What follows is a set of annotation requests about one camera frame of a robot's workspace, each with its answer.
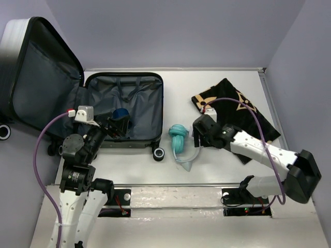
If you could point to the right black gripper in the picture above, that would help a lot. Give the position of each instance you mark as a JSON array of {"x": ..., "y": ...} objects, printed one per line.
[{"x": 197, "y": 134}]

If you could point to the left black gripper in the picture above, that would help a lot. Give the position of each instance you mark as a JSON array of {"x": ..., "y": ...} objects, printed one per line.
[{"x": 120, "y": 126}]

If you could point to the teal cat-ear headphones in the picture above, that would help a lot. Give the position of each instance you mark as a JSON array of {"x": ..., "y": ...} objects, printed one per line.
[{"x": 178, "y": 133}]

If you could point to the black towel with tan flowers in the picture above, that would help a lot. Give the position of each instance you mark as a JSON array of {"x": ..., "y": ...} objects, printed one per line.
[{"x": 233, "y": 108}]

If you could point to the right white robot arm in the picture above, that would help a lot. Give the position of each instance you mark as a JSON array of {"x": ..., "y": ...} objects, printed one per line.
[{"x": 296, "y": 174}]

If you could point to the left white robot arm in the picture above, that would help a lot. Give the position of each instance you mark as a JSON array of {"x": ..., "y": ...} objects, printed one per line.
[{"x": 81, "y": 195}]

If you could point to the blue cylindrical cup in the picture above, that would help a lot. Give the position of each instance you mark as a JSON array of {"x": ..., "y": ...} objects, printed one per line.
[{"x": 122, "y": 116}]

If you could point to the black open suitcase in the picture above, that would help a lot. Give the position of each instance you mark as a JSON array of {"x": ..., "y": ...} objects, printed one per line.
[{"x": 41, "y": 78}]

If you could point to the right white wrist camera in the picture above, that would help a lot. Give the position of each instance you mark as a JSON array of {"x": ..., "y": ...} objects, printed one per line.
[{"x": 211, "y": 112}]

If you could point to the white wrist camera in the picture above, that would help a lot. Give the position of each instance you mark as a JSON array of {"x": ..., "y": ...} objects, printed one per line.
[
  {"x": 84, "y": 114},
  {"x": 211, "y": 112}
]

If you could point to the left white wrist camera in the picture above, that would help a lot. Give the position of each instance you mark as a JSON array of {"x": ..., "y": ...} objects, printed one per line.
[{"x": 84, "y": 114}]

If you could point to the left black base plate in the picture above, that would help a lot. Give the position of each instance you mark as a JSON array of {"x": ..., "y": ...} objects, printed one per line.
[{"x": 118, "y": 206}]

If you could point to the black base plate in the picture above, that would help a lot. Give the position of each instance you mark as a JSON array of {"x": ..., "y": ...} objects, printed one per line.
[
  {"x": 235, "y": 204},
  {"x": 118, "y": 206}
]

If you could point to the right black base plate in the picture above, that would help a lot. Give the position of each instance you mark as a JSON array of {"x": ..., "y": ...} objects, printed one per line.
[{"x": 235, "y": 204}]

